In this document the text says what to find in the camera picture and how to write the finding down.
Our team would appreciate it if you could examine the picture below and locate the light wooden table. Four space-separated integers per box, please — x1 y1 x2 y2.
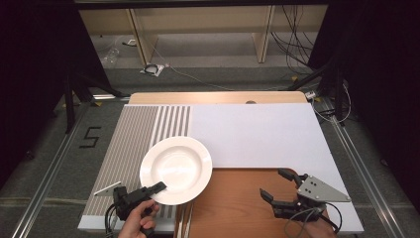
128 91 309 105

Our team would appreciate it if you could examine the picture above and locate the bundle of black cables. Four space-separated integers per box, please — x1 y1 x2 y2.
270 4 318 67

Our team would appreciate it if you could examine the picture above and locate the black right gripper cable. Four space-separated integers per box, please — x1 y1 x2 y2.
325 201 343 232

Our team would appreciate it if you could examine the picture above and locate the plastic bag with black cable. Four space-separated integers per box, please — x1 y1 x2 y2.
140 62 165 77

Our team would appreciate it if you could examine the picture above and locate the thin white floor cable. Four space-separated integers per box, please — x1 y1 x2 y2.
145 33 288 92

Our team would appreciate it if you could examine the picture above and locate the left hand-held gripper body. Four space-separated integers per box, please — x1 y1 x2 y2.
93 180 152 222

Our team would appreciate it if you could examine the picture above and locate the metal floor rail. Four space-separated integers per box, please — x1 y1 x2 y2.
321 98 405 238
11 102 90 238

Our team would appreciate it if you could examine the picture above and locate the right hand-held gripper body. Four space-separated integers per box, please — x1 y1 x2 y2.
271 173 352 221

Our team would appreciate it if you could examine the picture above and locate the brown wooden tray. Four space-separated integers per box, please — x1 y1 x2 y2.
173 167 313 238

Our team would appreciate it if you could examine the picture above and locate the grey striped placemat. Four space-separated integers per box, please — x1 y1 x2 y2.
82 104 192 219

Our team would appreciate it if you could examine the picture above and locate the white plate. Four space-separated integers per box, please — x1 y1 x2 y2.
139 136 213 206

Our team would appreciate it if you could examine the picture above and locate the light wooden bench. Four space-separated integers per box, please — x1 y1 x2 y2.
78 4 328 65

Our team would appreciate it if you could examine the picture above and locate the clear plastic bag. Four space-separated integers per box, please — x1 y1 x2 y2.
101 46 121 65

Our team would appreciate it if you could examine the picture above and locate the person's right hand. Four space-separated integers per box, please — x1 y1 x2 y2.
301 211 338 238

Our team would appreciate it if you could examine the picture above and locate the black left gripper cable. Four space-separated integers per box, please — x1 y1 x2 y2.
104 202 120 238

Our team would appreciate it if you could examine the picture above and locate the white board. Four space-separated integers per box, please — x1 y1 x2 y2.
77 102 365 234

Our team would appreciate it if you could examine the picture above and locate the black curtain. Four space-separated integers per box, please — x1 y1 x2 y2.
0 0 112 186
308 0 420 212

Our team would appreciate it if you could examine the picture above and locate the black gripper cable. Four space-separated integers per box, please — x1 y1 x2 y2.
104 202 120 238
325 201 343 232

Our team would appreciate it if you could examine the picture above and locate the person's left hand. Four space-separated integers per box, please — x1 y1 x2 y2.
118 198 160 238

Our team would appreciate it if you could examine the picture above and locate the black metal stand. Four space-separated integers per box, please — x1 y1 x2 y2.
286 56 346 124
62 65 132 134

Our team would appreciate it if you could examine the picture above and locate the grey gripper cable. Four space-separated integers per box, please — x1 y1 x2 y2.
284 206 326 238

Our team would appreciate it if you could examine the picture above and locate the white looped floor cable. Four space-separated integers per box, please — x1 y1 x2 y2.
312 82 353 124

